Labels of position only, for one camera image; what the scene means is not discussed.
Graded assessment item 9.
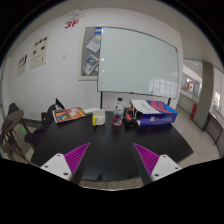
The dark chair with black bag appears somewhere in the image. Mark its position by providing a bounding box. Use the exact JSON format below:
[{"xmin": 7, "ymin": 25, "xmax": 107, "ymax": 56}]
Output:
[{"xmin": 24, "ymin": 99, "xmax": 64, "ymax": 147}]

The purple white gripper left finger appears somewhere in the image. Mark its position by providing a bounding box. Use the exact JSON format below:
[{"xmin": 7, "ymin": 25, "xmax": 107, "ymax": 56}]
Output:
[{"xmin": 41, "ymin": 143, "xmax": 90, "ymax": 181}]

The red round coaster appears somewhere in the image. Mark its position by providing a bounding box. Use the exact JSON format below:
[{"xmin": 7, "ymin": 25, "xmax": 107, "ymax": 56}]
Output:
[{"xmin": 111, "ymin": 121, "xmax": 124, "ymax": 127}]

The red 3F wall sign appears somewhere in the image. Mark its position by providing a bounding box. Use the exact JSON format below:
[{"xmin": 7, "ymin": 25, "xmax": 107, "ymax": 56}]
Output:
[{"xmin": 64, "ymin": 19, "xmax": 79, "ymax": 29}]

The colourful orange book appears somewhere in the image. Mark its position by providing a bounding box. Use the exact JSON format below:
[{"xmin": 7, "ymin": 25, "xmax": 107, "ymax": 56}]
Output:
[{"xmin": 52, "ymin": 107, "xmax": 86, "ymax": 123}]

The grey notice board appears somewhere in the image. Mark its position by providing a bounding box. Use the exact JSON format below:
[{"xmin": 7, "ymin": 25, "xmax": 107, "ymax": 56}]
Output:
[{"xmin": 78, "ymin": 26, "xmax": 102, "ymax": 81}]

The blue white cardboard box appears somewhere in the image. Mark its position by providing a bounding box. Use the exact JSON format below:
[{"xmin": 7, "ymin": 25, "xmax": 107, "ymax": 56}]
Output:
[{"xmin": 130, "ymin": 100, "xmax": 178, "ymax": 126}]

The white mug yellow handle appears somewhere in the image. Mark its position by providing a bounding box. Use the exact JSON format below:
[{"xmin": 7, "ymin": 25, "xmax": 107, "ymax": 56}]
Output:
[{"xmin": 92, "ymin": 109, "xmax": 106, "ymax": 126}]

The wall poster left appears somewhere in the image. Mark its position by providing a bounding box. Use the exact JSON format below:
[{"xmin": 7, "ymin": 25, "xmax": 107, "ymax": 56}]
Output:
[{"xmin": 17, "ymin": 54, "xmax": 27, "ymax": 75}]

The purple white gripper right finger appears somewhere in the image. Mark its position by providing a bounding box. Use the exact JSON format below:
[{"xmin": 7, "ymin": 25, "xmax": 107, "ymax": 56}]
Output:
[{"xmin": 133, "ymin": 143, "xmax": 181, "ymax": 182}]

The large whiteboard on stand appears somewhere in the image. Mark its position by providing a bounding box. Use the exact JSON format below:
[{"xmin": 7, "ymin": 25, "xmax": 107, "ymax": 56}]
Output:
[{"xmin": 98, "ymin": 27, "xmax": 179, "ymax": 99}]

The clear plastic water bottle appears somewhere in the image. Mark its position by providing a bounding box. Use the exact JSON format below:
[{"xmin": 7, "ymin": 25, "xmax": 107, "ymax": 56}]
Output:
[{"xmin": 113, "ymin": 97, "xmax": 124, "ymax": 124}]

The wall poster right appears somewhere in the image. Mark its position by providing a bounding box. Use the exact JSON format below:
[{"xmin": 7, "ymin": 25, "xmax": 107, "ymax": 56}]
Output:
[{"xmin": 30, "ymin": 33, "xmax": 51, "ymax": 69}]

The black red gadget on table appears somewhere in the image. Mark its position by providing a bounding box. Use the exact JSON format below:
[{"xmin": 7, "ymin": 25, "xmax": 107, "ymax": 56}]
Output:
[{"xmin": 124, "ymin": 107, "xmax": 140, "ymax": 127}]

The black table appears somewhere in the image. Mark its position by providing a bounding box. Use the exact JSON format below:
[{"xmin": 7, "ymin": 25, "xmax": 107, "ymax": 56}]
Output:
[{"xmin": 31, "ymin": 112, "xmax": 193, "ymax": 181}]

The round brown side table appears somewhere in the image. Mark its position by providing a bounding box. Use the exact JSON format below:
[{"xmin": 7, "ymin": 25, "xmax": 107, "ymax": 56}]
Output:
[{"xmin": 2, "ymin": 110, "xmax": 30, "ymax": 164}]

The wall poster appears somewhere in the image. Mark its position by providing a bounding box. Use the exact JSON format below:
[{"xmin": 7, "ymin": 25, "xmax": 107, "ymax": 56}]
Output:
[
  {"xmin": 30, "ymin": 33, "xmax": 51, "ymax": 69},
  {"xmin": 17, "ymin": 54, "xmax": 27, "ymax": 75}
]

